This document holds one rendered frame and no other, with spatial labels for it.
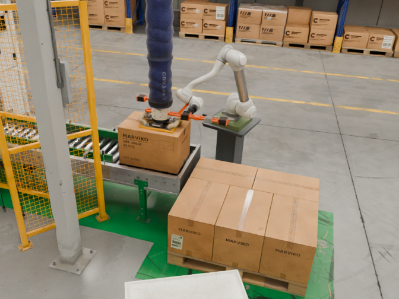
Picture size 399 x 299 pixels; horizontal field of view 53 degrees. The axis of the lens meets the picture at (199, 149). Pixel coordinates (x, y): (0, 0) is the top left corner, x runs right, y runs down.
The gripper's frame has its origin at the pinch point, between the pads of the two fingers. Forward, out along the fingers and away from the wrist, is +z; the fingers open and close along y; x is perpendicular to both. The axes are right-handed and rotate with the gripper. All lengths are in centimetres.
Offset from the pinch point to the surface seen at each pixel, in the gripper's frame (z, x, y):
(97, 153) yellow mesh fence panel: 43, 72, 32
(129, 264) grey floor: 89, 21, 110
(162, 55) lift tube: 10, 22, -57
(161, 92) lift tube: 9.3, 22.7, -22.5
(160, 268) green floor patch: 85, -6, 109
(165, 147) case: 19.4, 13.9, 26.2
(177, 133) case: 12.0, 5.7, 13.3
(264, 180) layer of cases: -1, -78, 53
